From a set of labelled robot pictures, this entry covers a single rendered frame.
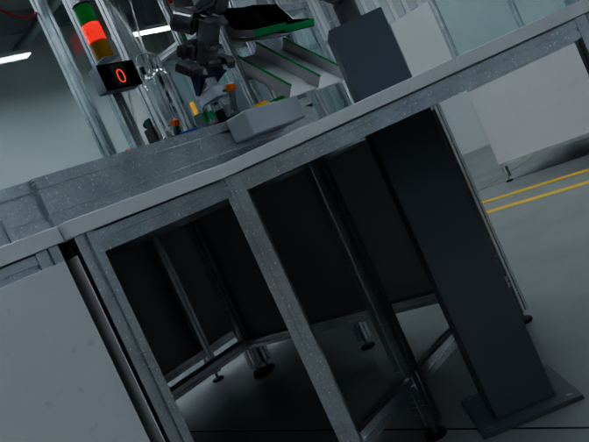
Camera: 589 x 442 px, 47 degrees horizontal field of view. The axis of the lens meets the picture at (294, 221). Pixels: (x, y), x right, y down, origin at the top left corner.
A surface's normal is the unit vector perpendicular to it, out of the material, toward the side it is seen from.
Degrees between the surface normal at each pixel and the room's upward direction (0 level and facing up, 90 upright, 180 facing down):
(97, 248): 90
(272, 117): 90
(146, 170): 90
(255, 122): 90
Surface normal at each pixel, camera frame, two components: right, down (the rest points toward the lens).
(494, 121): -0.67, 0.34
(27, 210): 0.71, -0.28
